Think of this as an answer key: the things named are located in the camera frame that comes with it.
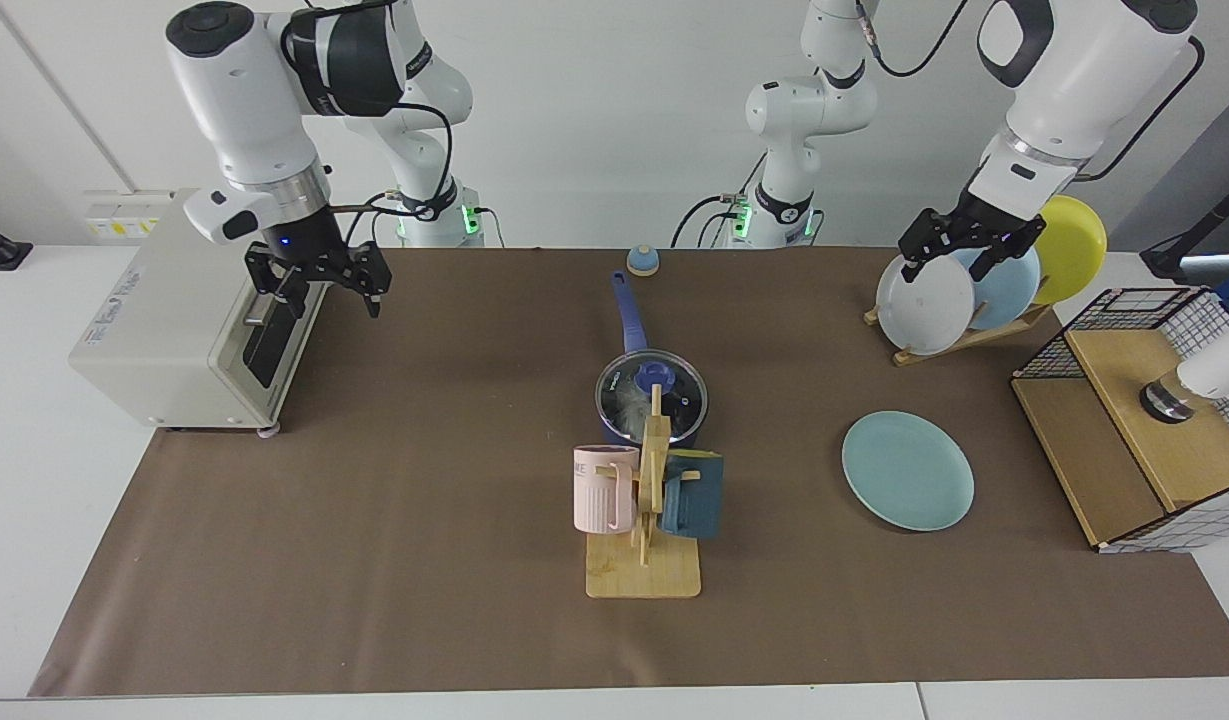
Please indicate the white wall socket box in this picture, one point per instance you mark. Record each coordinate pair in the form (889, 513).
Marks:
(114, 215)

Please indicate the white plate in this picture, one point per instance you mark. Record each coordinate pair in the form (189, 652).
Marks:
(924, 305)

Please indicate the brown table cloth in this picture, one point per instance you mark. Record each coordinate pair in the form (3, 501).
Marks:
(374, 500)

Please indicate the pink ribbed mug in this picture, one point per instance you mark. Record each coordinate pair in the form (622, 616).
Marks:
(599, 495)

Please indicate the wooden cup stand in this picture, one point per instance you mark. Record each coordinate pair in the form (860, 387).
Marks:
(644, 575)

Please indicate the small blue round thing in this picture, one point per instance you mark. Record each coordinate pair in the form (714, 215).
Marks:
(643, 262)

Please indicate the white tube with metal end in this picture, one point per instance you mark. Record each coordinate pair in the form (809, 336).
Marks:
(1214, 372)

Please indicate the yellow plate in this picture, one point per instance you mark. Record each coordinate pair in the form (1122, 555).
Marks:
(1074, 245)

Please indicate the pale toaster oven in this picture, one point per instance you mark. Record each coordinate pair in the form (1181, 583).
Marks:
(154, 320)

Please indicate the black stand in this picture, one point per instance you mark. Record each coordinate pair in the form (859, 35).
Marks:
(1164, 262)

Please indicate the glass lid with blue knob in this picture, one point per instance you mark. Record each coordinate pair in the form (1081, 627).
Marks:
(656, 378)

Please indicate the dark teal mug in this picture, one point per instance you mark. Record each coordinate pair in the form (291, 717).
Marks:
(699, 500)

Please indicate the light blue plate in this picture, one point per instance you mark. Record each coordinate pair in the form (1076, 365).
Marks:
(1009, 290)

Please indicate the pale green plate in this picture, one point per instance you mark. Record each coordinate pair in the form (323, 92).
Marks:
(909, 470)

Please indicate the wooden plate rack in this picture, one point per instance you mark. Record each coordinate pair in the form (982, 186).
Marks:
(1004, 328)

